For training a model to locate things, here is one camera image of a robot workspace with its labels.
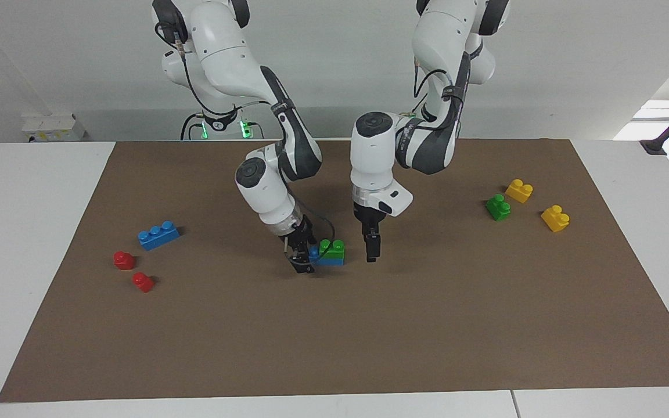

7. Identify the green two-stud toy block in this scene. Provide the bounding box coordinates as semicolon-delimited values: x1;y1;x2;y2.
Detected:
485;194;512;222
319;239;346;260

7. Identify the blue three-stud toy block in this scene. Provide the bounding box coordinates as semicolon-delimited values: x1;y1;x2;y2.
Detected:
308;244;346;266
138;221;181;251

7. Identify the yellow two-stud toy block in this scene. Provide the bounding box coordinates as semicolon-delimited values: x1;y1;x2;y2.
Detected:
505;179;534;204
541;205;571;233

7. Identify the brown table mat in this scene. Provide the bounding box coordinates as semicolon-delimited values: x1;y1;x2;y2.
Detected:
0;138;669;403

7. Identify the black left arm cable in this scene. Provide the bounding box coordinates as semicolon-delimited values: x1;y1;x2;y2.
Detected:
413;64;464;120

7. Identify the white wall socket box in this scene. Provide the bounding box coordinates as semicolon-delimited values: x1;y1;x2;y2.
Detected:
21;113;87;143

